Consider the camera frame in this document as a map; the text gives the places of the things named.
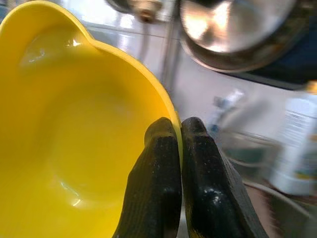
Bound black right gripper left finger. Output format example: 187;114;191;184
111;117;183;238

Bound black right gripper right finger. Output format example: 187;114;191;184
180;116;269;238

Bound yellow plastic bowl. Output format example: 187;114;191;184
0;0;184;238

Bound clear container green scrubber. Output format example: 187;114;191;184
222;131;278;169

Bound white bottle yellow cap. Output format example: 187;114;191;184
269;80;317;195

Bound steel sink basin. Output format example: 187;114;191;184
247;183;317;238

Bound round metal pan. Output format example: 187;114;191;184
179;0;308;72

